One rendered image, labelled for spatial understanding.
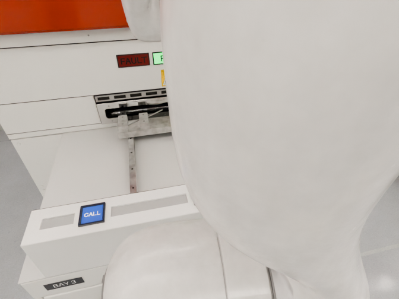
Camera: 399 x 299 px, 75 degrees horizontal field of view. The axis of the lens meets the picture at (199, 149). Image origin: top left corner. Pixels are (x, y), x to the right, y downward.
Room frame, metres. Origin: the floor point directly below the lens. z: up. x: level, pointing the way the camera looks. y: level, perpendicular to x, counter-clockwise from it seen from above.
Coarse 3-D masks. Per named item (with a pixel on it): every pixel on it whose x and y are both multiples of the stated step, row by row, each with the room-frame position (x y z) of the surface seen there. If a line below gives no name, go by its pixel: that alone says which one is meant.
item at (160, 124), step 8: (128, 120) 0.89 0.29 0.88; (136, 120) 0.89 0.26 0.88; (152, 120) 0.89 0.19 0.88; (160, 120) 0.89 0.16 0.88; (168, 120) 0.89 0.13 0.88; (128, 128) 0.84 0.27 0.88; (136, 128) 0.84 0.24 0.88; (152, 128) 0.84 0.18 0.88; (160, 128) 0.84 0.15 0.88; (168, 128) 0.85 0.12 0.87; (120, 136) 0.81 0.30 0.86; (128, 136) 0.81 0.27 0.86
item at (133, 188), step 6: (132, 138) 0.81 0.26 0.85; (132, 144) 0.77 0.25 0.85; (132, 150) 0.74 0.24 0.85; (132, 156) 0.70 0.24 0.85; (132, 162) 0.67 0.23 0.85; (132, 168) 0.64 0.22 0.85; (132, 174) 0.61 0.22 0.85; (132, 180) 0.58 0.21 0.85; (132, 186) 0.56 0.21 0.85; (132, 192) 0.53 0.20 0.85
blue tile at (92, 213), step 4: (84, 208) 0.38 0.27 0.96; (88, 208) 0.38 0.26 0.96; (92, 208) 0.38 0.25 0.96; (96, 208) 0.38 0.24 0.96; (100, 208) 0.38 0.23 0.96; (84, 212) 0.37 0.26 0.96; (88, 212) 0.37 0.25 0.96; (92, 212) 0.37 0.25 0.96; (96, 212) 0.37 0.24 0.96; (100, 212) 0.37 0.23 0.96; (84, 216) 0.36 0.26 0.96; (88, 216) 0.36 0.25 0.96; (92, 216) 0.36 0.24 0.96; (96, 216) 0.36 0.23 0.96; (100, 216) 0.36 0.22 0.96; (84, 220) 0.35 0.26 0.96; (88, 220) 0.35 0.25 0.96; (92, 220) 0.35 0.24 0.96; (96, 220) 0.35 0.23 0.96
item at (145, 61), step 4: (120, 56) 0.95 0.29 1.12; (124, 56) 0.95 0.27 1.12; (128, 56) 0.96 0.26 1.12; (132, 56) 0.96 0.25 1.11; (136, 56) 0.96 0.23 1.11; (140, 56) 0.97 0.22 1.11; (144, 56) 0.97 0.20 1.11; (120, 60) 0.95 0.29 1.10; (124, 60) 0.95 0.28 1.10; (128, 60) 0.96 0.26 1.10; (132, 60) 0.96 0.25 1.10; (136, 60) 0.96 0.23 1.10; (140, 60) 0.96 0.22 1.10; (144, 60) 0.97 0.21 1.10; (120, 64) 0.95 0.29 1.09; (124, 64) 0.95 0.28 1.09; (128, 64) 0.95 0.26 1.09; (132, 64) 0.96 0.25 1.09; (136, 64) 0.96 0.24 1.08; (140, 64) 0.96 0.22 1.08; (144, 64) 0.97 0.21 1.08; (148, 64) 0.97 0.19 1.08
